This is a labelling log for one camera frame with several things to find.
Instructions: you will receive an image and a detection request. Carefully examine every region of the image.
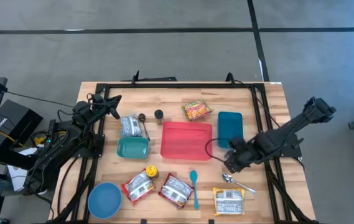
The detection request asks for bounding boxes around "black metal table frame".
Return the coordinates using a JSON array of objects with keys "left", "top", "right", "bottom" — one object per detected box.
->
[{"left": 49, "top": 70, "right": 320, "bottom": 224}]

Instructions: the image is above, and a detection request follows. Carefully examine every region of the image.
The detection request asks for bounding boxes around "white paper sheet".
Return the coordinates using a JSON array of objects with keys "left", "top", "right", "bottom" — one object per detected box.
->
[{"left": 7, "top": 147, "right": 38, "bottom": 192}]

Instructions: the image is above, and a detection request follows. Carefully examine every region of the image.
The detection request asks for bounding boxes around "yellow-lid seasoning can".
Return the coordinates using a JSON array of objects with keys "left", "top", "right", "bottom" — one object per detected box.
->
[{"left": 145, "top": 164, "right": 160, "bottom": 180}]

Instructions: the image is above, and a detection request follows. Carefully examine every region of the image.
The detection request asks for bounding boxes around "blue rectangular plastic bin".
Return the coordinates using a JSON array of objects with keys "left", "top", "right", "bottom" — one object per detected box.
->
[{"left": 217, "top": 111, "right": 244, "bottom": 149}]

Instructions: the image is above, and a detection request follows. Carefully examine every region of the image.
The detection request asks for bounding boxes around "thin black cable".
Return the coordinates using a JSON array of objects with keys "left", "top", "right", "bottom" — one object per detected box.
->
[{"left": 7, "top": 90, "right": 75, "bottom": 108}]

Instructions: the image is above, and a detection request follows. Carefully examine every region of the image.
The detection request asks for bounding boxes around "blue round bowl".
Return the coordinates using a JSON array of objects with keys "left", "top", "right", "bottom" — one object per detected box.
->
[{"left": 87, "top": 182, "right": 123, "bottom": 220}]

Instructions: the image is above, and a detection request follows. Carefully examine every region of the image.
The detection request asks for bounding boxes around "black-lid spice jar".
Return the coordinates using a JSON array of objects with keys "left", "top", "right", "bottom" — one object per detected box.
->
[{"left": 154, "top": 109, "right": 164, "bottom": 126}]

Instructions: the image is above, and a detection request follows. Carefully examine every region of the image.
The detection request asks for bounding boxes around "teal green plastic bin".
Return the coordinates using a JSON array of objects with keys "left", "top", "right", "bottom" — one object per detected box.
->
[{"left": 116, "top": 136, "right": 150, "bottom": 160}]

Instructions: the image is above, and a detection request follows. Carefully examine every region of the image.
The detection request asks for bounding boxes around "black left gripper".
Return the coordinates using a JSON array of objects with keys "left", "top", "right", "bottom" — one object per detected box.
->
[{"left": 85, "top": 94, "right": 123, "bottom": 121}]

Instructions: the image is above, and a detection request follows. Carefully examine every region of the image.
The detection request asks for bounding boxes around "yellow ramen noodle packet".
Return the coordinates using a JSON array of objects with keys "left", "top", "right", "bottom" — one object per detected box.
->
[{"left": 212, "top": 187, "right": 246, "bottom": 217}]

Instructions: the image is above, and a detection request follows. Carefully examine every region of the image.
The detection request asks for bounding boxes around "blue white ramen packet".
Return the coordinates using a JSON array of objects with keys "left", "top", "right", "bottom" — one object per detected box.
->
[{"left": 120, "top": 114, "right": 143, "bottom": 138}]

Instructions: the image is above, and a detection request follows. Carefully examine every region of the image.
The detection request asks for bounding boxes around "yellow cable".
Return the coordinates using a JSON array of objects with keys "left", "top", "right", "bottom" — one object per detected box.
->
[{"left": 0, "top": 129, "right": 25, "bottom": 147}]

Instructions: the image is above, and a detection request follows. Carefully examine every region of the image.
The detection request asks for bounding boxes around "pink plastic tray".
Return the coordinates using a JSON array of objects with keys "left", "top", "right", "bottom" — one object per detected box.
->
[{"left": 160, "top": 121, "right": 214, "bottom": 162}]

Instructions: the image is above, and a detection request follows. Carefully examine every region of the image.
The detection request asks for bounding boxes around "red ramen noodle packet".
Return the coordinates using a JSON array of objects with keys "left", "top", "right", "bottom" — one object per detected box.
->
[
  {"left": 158, "top": 172, "right": 195, "bottom": 209},
  {"left": 120, "top": 169, "right": 156, "bottom": 206}
]

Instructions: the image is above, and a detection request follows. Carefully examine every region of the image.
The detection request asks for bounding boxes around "shiny metal spoon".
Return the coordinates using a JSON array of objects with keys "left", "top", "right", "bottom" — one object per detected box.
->
[{"left": 221, "top": 172, "right": 257, "bottom": 195}]

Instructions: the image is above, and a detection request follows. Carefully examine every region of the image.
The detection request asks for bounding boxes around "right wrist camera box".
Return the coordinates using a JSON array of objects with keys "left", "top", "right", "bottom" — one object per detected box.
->
[{"left": 229, "top": 138, "right": 246, "bottom": 151}]

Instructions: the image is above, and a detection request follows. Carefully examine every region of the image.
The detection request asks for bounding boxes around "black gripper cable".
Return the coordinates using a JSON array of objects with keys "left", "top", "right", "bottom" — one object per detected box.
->
[{"left": 205, "top": 138, "right": 231, "bottom": 162}]

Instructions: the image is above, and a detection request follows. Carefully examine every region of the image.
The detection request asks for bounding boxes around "yellow green shrimp ramen packet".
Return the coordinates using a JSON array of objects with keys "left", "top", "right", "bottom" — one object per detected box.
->
[{"left": 181, "top": 99, "right": 213, "bottom": 122}]

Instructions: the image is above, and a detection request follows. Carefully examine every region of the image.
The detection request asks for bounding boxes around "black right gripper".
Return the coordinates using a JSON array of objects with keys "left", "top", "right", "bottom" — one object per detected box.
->
[{"left": 224, "top": 143, "right": 258, "bottom": 174}]

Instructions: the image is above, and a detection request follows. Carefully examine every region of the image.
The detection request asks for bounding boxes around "black equipment box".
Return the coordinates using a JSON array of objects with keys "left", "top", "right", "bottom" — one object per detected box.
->
[{"left": 0, "top": 99, "right": 44, "bottom": 150}]

